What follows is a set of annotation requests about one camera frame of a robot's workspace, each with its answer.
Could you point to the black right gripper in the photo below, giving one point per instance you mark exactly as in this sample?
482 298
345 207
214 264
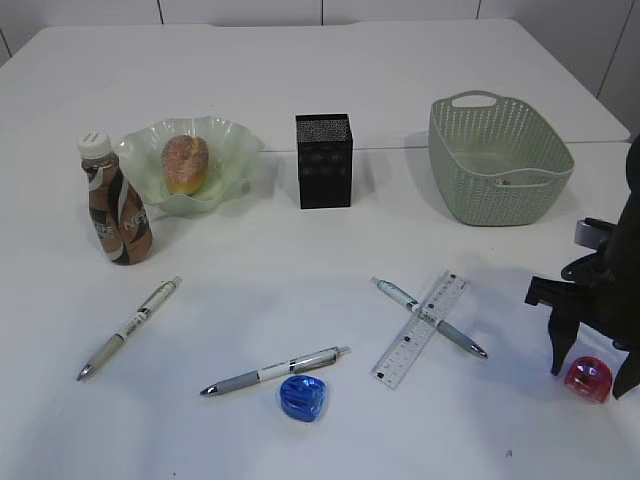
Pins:
601 291

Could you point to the pink pencil sharpener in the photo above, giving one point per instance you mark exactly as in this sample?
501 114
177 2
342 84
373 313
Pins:
590 378

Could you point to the sugared bread roll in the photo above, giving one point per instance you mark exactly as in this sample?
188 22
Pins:
185 162

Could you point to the brown Nescafe coffee bottle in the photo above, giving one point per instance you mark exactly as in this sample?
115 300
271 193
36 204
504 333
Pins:
115 208

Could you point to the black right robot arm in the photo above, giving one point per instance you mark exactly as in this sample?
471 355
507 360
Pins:
632 175

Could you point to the grey pen under ruler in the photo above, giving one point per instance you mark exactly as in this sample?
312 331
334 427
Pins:
406 300

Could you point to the green plastic woven basket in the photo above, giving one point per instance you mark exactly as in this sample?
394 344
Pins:
477 137

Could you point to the blue pencil sharpener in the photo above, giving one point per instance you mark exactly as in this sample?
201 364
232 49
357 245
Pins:
302 397

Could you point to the grey white centre pen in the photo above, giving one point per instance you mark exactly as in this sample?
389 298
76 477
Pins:
293 366

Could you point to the black mesh pen holder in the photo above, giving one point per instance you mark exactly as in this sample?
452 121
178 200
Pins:
324 151

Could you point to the beige pen on left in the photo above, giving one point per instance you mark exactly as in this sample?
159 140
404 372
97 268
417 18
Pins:
148 308

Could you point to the clear plastic ruler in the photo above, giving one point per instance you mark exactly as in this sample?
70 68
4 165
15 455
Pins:
423 323

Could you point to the green wavy glass bowl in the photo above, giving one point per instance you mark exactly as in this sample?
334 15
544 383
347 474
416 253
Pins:
232 152

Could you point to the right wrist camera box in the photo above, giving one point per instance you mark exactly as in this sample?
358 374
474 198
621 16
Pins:
591 232

